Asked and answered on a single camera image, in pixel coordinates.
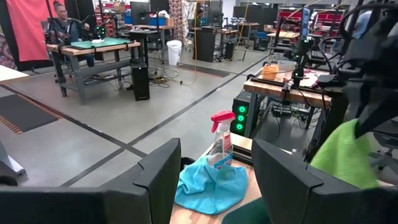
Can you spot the blue microfiber towel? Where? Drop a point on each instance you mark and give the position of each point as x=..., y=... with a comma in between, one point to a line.
x=211, y=189

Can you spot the blue storage bin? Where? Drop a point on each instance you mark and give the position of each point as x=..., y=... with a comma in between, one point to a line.
x=157, y=21

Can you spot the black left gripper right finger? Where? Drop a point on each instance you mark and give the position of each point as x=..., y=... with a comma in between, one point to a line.
x=311, y=205

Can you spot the wooden neighbouring workbench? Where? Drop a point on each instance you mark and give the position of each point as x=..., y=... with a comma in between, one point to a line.
x=273, y=90

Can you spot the black striped floor mat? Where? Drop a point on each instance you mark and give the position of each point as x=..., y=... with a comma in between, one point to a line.
x=202, y=70

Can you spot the green cutting mat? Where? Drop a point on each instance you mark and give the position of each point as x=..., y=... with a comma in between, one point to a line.
x=105, y=43

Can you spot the black aluminium table frame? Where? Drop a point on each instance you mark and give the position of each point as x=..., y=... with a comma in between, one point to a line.
x=242, y=154

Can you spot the white trash bin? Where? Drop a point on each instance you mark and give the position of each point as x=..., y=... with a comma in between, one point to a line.
x=174, y=53

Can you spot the white tabletop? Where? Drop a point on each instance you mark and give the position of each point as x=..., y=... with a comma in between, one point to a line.
x=11, y=74

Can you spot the black cabinet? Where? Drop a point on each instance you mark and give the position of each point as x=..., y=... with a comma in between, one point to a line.
x=205, y=46

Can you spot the black bench robot arm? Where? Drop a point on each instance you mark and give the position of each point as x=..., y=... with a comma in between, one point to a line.
x=101, y=31

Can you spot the orange plastic container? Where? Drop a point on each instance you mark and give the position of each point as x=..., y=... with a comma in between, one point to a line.
x=270, y=72

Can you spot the person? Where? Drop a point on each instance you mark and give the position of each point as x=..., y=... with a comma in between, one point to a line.
x=199, y=15
x=66, y=29

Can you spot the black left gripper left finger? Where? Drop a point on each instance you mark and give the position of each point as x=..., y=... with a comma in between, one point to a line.
x=93, y=205

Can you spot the wooden desk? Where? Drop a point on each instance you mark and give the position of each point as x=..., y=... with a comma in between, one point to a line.
x=155, y=27

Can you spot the large black floor mat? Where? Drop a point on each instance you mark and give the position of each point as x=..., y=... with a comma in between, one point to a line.
x=25, y=112

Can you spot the computer tower green lights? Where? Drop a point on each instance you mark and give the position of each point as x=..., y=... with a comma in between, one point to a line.
x=241, y=118

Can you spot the green microfiber towel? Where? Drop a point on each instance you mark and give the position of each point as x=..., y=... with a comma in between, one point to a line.
x=345, y=155

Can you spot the black computer tower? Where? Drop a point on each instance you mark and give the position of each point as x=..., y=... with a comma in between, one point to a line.
x=140, y=81

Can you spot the dark patterned curtain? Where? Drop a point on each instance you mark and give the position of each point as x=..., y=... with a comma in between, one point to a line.
x=6, y=49

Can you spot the clear spray bottle red trigger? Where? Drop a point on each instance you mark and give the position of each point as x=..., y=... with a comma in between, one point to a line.
x=222, y=149

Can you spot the grey leg workbench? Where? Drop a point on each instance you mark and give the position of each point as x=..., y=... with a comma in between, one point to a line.
x=77, y=51

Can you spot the black neighbouring robot arm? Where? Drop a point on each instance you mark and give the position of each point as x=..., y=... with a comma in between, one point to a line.
x=298, y=73

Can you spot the red curtain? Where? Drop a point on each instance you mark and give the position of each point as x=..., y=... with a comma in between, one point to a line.
x=28, y=31

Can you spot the black computer monitor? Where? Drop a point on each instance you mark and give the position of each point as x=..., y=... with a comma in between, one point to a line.
x=140, y=12

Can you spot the red storage shelving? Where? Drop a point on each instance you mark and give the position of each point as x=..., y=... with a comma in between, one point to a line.
x=323, y=18

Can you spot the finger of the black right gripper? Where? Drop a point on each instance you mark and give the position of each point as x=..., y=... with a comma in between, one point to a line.
x=379, y=112

